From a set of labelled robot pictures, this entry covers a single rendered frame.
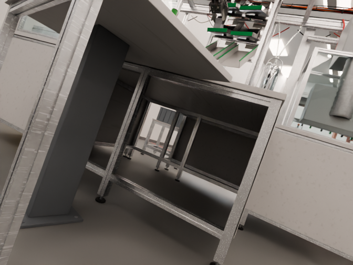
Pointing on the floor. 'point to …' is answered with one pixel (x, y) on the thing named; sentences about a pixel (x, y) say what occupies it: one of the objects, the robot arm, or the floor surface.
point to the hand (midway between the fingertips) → (219, 20)
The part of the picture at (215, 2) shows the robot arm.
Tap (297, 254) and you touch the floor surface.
